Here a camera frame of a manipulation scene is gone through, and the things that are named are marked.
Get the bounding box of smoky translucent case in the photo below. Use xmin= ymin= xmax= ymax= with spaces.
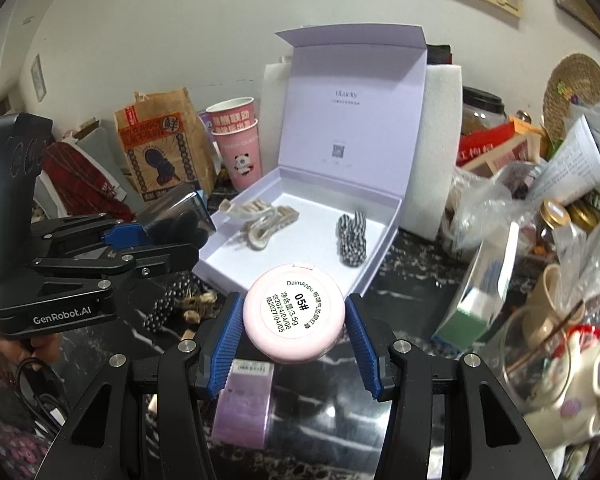
xmin=139 ymin=182 xmax=217 ymax=252

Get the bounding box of purple carton box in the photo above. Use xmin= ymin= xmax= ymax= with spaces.
xmin=211 ymin=359 xmax=275 ymax=447

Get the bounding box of red paper cup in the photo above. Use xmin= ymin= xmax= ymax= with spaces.
xmin=205 ymin=96 xmax=258 ymax=134

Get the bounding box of brown paper snack bag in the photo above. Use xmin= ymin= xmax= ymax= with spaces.
xmin=113 ymin=87 xmax=219 ymax=202

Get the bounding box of pearl white hair claw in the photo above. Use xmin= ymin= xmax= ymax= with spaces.
xmin=217 ymin=198 xmax=301 ymax=252

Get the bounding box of white ceramic teapot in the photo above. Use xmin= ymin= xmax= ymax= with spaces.
xmin=522 ymin=327 xmax=600 ymax=444

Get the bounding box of woven round mat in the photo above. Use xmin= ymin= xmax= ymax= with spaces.
xmin=542 ymin=54 xmax=600 ymax=142

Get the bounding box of black cable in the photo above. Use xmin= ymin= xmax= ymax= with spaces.
xmin=15 ymin=360 xmax=74 ymax=434

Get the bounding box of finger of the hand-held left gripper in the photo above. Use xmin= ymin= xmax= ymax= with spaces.
xmin=29 ymin=212 xmax=152 ymax=261
xmin=30 ymin=241 xmax=202 ymax=291

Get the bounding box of white printed booklet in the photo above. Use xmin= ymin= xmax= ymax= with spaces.
xmin=532 ymin=115 xmax=600 ymax=207

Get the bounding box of white foam block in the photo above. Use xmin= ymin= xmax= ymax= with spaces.
xmin=262 ymin=62 xmax=464 ymax=242

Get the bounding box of pink panda paper cup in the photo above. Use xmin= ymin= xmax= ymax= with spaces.
xmin=211 ymin=119 xmax=264 ymax=192

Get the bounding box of small wall plate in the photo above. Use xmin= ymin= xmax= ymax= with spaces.
xmin=30 ymin=55 xmax=49 ymax=102

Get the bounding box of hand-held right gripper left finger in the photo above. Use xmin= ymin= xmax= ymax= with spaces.
xmin=42 ymin=291 xmax=247 ymax=480

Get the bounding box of person's left hand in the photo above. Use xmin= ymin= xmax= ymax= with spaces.
xmin=0 ymin=332 xmax=63 ymax=378

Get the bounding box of beige mug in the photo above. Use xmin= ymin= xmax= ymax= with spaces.
xmin=522 ymin=264 xmax=584 ymax=352

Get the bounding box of dark glass jar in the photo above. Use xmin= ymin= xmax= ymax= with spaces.
xmin=461 ymin=86 xmax=506 ymax=137

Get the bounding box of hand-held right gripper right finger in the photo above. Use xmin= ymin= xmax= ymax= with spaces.
xmin=344 ymin=293 xmax=556 ymax=480

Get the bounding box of person's left forearm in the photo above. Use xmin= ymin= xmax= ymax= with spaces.
xmin=0 ymin=355 xmax=52 ymax=480

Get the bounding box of red snack packet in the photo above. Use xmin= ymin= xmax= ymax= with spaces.
xmin=457 ymin=120 xmax=547 ymax=177

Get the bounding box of gingham scrunchie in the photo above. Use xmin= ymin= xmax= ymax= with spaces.
xmin=336 ymin=211 xmax=369 ymax=267

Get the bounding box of red plaid cloth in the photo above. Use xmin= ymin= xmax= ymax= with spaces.
xmin=42 ymin=141 xmax=137 ymax=224

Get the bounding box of green white carton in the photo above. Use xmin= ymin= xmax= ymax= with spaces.
xmin=432 ymin=222 xmax=521 ymax=352

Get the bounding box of clear glass cup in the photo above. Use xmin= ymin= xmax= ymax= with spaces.
xmin=497 ymin=307 xmax=589 ymax=414

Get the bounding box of gold hair claw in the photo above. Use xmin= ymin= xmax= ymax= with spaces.
xmin=177 ymin=287 xmax=221 ymax=327

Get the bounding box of gold lid jar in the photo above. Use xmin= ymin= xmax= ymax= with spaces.
xmin=540 ymin=200 xmax=569 ymax=234
xmin=570 ymin=204 xmax=600 ymax=232

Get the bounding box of pile of plastic bags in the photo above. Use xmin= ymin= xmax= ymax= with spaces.
xmin=445 ymin=157 xmax=600 ymax=313

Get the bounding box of black container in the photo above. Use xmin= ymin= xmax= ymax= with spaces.
xmin=426 ymin=44 xmax=455 ymax=67

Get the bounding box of lavender gift box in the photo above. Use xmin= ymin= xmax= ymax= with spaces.
xmin=198 ymin=25 xmax=427 ymax=297

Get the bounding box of pink round compact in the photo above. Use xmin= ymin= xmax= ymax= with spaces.
xmin=243 ymin=262 xmax=345 ymax=365

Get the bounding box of polka dot scrunchie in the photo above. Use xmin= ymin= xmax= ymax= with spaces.
xmin=145 ymin=270 xmax=201 ymax=334

